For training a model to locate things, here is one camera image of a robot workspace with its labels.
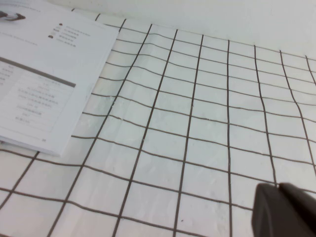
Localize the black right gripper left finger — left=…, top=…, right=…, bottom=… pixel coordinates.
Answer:
left=251, top=183, right=285, bottom=237

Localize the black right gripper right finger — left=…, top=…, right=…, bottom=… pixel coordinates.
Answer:
left=278, top=182, right=316, bottom=237

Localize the white product catalogue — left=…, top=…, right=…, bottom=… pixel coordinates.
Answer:
left=0, top=0, right=121, bottom=158

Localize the white black-grid tablecloth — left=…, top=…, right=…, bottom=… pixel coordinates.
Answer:
left=0, top=8, right=316, bottom=237

